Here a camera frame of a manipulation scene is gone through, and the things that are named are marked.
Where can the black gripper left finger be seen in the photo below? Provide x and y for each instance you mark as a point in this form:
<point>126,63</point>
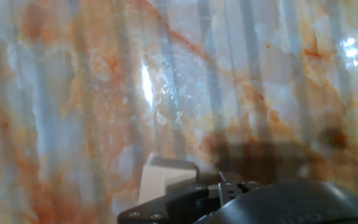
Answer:
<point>179,202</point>

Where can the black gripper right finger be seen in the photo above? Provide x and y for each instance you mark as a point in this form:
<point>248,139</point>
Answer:
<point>250,184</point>

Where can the orange marble patterned mat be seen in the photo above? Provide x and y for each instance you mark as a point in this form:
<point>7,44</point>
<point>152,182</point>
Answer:
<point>73,93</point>

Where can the small light wooden cube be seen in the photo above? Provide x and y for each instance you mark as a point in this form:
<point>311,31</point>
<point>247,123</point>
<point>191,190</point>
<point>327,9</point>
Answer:
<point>154,183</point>

